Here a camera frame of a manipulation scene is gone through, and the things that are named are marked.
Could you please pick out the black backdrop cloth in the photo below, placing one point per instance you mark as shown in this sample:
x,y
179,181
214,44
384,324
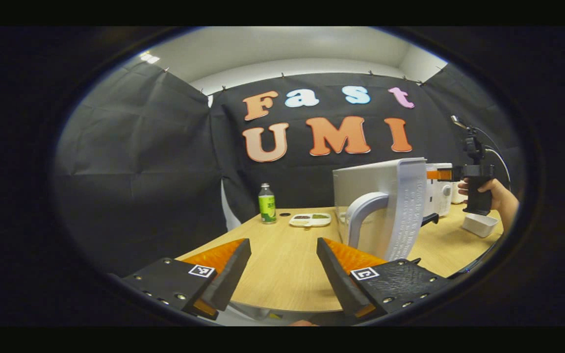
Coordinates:
x,y
140,162

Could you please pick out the white rectangular dish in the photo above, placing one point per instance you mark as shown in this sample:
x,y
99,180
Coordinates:
x,y
480,224

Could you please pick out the white toaster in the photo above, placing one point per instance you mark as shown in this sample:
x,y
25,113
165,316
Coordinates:
x,y
456,193

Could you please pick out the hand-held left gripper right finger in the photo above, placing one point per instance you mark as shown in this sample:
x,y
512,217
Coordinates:
x,y
336,274

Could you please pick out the row of black cloth clips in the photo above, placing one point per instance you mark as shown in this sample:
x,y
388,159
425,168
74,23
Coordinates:
x,y
282,75

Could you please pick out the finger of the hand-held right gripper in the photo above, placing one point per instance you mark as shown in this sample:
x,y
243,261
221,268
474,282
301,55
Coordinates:
x,y
442,173

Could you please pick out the green label drink bottle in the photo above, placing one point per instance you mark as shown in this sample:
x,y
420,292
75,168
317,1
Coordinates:
x,y
267,206

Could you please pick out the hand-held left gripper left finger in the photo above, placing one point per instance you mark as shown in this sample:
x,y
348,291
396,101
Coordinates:
x,y
231,274

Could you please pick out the white divided snack plate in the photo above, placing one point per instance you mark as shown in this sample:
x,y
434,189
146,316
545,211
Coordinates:
x,y
310,219

